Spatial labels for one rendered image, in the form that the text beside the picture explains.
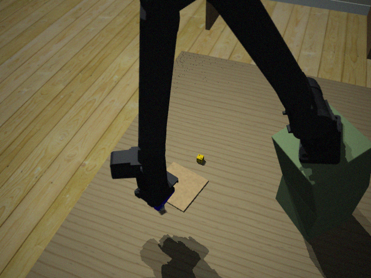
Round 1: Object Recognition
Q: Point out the yellow die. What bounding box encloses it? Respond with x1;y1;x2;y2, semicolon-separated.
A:
197;154;204;163

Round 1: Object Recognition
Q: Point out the tan mat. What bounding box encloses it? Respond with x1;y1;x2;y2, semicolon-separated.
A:
166;162;209;212

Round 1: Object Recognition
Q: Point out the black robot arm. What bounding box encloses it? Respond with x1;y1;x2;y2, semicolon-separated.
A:
110;0;341;193

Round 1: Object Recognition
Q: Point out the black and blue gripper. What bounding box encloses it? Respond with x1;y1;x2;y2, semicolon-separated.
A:
134;171;179;211

